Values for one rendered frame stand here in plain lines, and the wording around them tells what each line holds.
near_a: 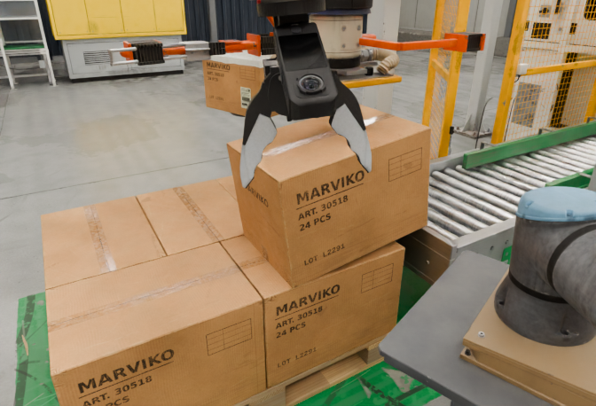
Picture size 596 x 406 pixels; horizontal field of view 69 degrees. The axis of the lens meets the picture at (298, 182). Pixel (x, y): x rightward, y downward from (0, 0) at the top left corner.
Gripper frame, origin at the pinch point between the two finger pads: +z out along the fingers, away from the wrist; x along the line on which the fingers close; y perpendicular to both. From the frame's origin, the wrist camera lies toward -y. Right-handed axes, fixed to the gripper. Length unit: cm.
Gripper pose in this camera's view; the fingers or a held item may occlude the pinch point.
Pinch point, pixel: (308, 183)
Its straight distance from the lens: 50.8
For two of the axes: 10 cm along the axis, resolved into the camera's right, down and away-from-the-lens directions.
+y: -1.2, -3.9, 9.1
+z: 0.9, 9.1, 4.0
